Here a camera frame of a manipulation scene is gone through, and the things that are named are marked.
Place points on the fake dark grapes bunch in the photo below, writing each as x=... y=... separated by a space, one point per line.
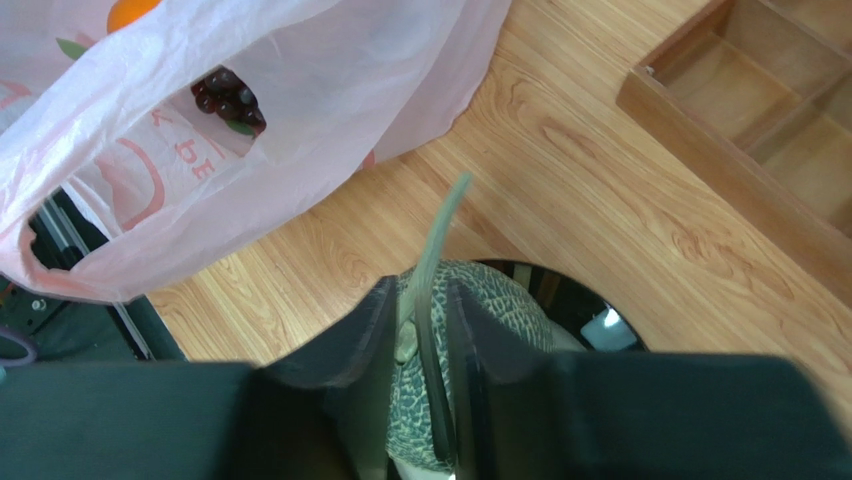
x=222 y=93

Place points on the fake green netted melon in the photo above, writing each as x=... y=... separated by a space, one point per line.
x=409 y=441

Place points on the black rimmed plate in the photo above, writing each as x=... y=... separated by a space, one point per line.
x=577 y=309

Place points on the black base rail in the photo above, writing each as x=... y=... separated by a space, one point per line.
x=35 y=327

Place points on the fake orange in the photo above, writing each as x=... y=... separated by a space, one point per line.
x=124 y=12

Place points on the wooden compartment tray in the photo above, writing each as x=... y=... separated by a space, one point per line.
x=754 y=97

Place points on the pink plastic bag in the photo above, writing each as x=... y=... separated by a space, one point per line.
x=110 y=120

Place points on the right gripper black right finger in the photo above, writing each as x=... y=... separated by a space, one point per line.
x=524 y=414

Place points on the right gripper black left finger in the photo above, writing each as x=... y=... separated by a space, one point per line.
x=321 y=412

